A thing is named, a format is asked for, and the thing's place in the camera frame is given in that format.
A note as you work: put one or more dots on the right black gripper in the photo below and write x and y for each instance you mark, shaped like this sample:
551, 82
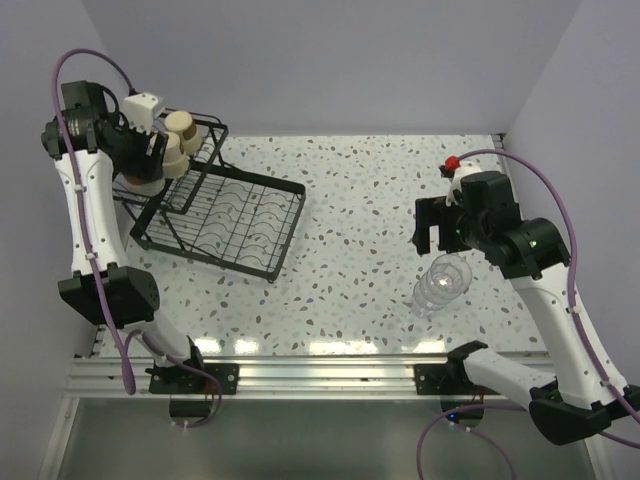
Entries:
433, 211

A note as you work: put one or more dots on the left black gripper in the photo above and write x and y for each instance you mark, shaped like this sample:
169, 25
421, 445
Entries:
144, 164

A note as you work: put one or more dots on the beige cup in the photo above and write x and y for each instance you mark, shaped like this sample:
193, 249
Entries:
175, 160
143, 187
183, 124

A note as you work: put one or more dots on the clear plastic cup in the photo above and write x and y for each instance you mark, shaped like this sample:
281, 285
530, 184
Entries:
453, 265
439, 289
426, 302

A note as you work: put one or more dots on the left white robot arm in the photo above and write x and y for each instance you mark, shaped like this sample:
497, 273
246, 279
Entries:
90, 144

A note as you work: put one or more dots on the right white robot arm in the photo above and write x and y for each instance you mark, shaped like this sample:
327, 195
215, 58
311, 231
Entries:
585, 393

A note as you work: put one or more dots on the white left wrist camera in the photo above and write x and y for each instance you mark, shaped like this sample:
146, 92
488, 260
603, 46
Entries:
141, 110

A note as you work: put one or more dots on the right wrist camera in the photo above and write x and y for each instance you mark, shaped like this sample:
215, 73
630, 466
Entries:
455, 170

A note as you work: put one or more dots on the black wire dish rack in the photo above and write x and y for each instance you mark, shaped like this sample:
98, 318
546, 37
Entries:
217, 213

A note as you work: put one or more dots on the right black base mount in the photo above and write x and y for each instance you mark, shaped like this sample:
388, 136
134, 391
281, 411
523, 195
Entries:
434, 379

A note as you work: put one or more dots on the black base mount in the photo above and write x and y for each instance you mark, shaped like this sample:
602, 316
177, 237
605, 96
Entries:
218, 378
434, 379

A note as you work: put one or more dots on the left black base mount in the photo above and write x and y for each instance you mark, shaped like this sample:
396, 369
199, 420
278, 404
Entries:
218, 378

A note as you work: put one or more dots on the aluminium mounting rail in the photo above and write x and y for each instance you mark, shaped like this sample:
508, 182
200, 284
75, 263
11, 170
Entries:
266, 378

